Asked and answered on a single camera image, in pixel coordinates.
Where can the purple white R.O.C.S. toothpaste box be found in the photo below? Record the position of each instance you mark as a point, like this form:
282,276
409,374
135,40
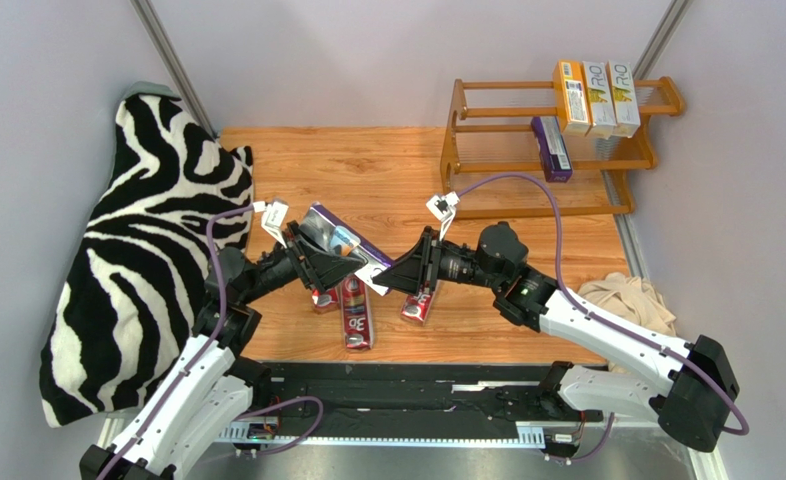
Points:
334,235

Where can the orange wooden shelf rack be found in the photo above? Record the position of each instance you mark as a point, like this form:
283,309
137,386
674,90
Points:
489,132

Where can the orange white R.O.C.S. toothpaste box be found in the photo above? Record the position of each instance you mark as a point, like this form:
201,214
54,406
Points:
624,98

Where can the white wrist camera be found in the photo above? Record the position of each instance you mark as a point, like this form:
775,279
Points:
273,216
444,208

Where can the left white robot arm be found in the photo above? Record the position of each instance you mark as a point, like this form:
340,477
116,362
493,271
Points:
211,384

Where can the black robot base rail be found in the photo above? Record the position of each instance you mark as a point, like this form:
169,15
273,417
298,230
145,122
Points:
484,405

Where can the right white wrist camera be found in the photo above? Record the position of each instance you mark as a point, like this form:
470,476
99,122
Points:
444,208

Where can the red 3d toothpaste box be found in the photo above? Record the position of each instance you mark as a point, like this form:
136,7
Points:
416,308
356,314

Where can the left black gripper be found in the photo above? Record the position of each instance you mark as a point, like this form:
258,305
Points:
318,266

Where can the zebra pattern cushion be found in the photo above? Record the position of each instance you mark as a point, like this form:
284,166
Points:
136,282

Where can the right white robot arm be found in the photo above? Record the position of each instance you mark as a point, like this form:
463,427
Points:
687,387

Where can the beige crumpled cloth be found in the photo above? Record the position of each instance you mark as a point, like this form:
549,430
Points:
632,298

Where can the small red toothpaste box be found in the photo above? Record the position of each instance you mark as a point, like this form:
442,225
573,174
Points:
325,301

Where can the silver yellow R.O.C.S. toothpaste box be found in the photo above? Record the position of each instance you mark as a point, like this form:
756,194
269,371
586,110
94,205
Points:
599,97

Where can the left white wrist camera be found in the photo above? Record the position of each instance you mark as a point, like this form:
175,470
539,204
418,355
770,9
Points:
273,216

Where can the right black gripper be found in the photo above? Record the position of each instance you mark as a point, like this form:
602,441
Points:
429,260

